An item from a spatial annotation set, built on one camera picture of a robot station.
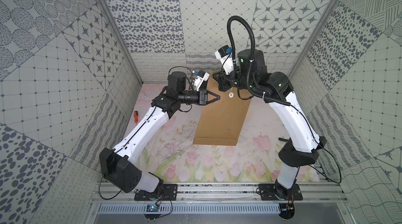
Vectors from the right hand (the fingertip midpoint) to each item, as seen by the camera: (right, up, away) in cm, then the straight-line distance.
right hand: (214, 78), depth 62 cm
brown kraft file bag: (+3, -18, +2) cm, 18 cm away
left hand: (+4, -9, 0) cm, 10 cm away
